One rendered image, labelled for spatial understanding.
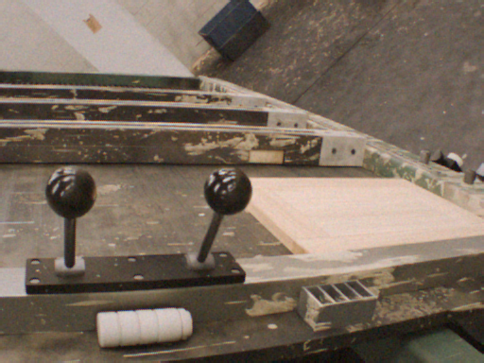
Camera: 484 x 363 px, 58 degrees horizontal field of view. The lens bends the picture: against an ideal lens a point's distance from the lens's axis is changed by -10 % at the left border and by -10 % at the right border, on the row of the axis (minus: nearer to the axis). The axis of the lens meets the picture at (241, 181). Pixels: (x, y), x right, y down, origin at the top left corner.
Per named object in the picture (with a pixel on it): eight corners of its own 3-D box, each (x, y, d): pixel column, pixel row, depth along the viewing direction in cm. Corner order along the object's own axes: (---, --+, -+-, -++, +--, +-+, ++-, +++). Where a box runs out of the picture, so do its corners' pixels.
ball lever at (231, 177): (219, 285, 44) (266, 193, 35) (181, 288, 43) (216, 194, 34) (210, 252, 47) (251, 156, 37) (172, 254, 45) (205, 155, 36)
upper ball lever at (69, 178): (92, 293, 40) (100, 195, 30) (49, 295, 38) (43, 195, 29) (88, 257, 42) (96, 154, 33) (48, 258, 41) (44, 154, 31)
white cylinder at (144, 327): (101, 354, 36) (192, 346, 39) (100, 325, 35) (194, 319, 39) (96, 334, 39) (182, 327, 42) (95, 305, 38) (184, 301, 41)
